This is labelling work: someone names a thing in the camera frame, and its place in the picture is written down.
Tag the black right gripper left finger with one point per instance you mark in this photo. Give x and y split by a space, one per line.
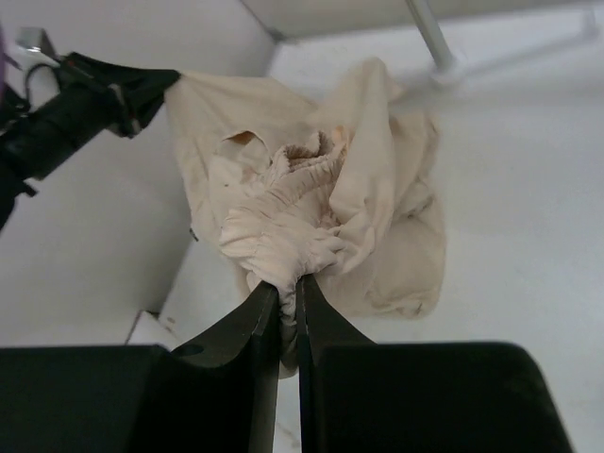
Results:
231 400

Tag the beige trousers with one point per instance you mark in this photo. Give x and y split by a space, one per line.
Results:
284 186

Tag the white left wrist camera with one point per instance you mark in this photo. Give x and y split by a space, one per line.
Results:
32 46

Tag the white clothes rack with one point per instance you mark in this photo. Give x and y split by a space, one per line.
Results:
466 38

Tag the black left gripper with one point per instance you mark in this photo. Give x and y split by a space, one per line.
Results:
93 96

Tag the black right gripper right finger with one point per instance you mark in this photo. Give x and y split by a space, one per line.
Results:
333 400

